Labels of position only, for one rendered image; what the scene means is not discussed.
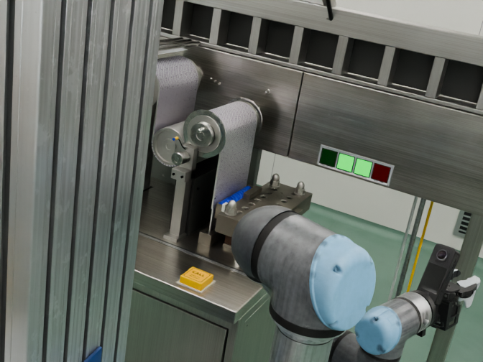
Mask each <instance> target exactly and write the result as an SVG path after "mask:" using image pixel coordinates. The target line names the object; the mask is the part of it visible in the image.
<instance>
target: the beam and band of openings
mask: <svg viewBox="0 0 483 362"><path fill-rule="evenodd" d="M332 11H333V20H332V21H330V20H327V19H326V18H328V11H327V6H323V5H319V4H312V3H308V2H304V1H298V0H164V4H163V11H162V24H161V27H163V28H161V31H160V36H163V37H169V38H176V37H182V38H183V39H184V40H187V39H192V42H197V41H199V42H200V43H201V44H200V45H201V46H204V47H210V48H213V49H216V50H221V51H224V52H230V53H233V54H236V55H241V56H245V57H250V58H253V59H256V60H261V61H265V62H270V63H274V64H277V65H282V66H285V67H289V68H294V69H297V70H302V71H306V72H309V73H314V74H317V75H322V76H326V77H329V78H335V79H338V80H343V81H346V82H350V83H355V84H358V85H363V86H366V87H370V88H375V89H378V90H381V91H387V92H390V93H395V94H398V95H402V96H407V97H411V98H416V99H419V100H422V101H427V102H431V103H436V104H439V105H442V106H448V107H451V108H456V109H459V110H462V111H468V112H472V113H477V114H480V115H483V36H479V35H475V34H469V33H465V32H459V31H455V30H451V29H444V28H440V27H434V26H430V25H426V24H419V23H415V22H409V21H405V20H401V19H395V18H391V17H384V16H380V15H376V14H370V13H366V12H362V11H355V10H352V9H345V8H341V7H337V6H336V7H332ZM164 28H166V29H164ZM170 29H171V30H170ZM191 34H192V35H191ZM194 35H195V36H194ZM197 36H198V37H197ZM203 37H205V38H203ZM206 38H208V39H206ZM227 43H228V44H227ZM230 44H231V45H230ZM235 45H237V46H235ZM238 46H240V47H238ZM244 47H246V48H244ZM247 48H248V49H247ZM265 52H267V53H265ZM268 53H270V54H268ZM271 54H273V55H271ZM277 55H279V56H277ZM280 56H282V57H280ZM286 57H288V58H286ZM307 62H309V63H312V64H309V63H307ZM313 64H315V65H313ZM319 65H320V66H319ZM321 66H323V67H321ZM325 67H326V68H325ZM330 68H332V69H330ZM351 73H353V74H351ZM354 74H356V75H354ZM360 75H362V76H360ZM363 76H365V77H363ZM366 77H368V78H366ZM372 78H374V79H372ZM375 79H377V80H375ZM393 83H395V84H398V85H395V84H393ZM402 85H403V86H402ZM405 86H407V87H405ZM408 87H409V88H408ZM413 88H416V89H419V90H416V89H413ZM440 95H442V96H440ZM447 96H448V97H447ZM449 97H451V98H449ZM455 98H458V99H461V100H463V101H461V100H458V99H455ZM467 101H469V102H467ZM470 102H472V103H470Z"/></svg>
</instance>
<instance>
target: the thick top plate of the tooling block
mask: <svg viewBox="0 0 483 362"><path fill-rule="evenodd" d="M294 192H295V188H294V187H291V186H288V185H284V184H281V183H280V186H279V187H271V186H270V181H269V182H268V183H266V184H265V185H263V186H262V192H261V193H260V194H258V195H256V196H254V197H253V198H252V199H250V200H247V199H246V198H242V199H241V200H238V201H237V202H236V208H237V209H236V215H235V216H229V215H226V214H225V212H222V211H221V212H220V213H218V214H217V219H216V227H215V231H216V232H219V233H222V234H224V235H226V236H230V237H232V235H233V232H234V229H235V227H236V225H237V223H238V222H239V221H240V220H241V219H242V218H243V216H244V215H246V214H247V213H248V212H250V211H251V210H254V209H256V208H259V207H262V206H266V205H278V206H282V207H285V208H289V209H291V210H295V209H296V208H301V209H303V213H302V214H304V213H305V212H306V211H307V210H309V209H310V205H311V198H312V195H313V193H310V192H306V191H305V192H304V193H305V194H304V195H303V196H300V195H296V194H295V193H294Z"/></svg>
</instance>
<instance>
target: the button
mask: <svg viewBox="0 0 483 362"><path fill-rule="evenodd" d="M212 281H213V275H212V274H210V273H208V272H206V271H202V270H200V269H197V268H195V267H192V268H190V269H189V270H187V271H186V272H185V273H184V274H182V275H180V283H182V284H185V285H187V286H189V287H192V288H194V289H197V290H199V291H201V290H202V289H204V288H205V287H207V286H208V285H209V284H210V283H211V282H212Z"/></svg>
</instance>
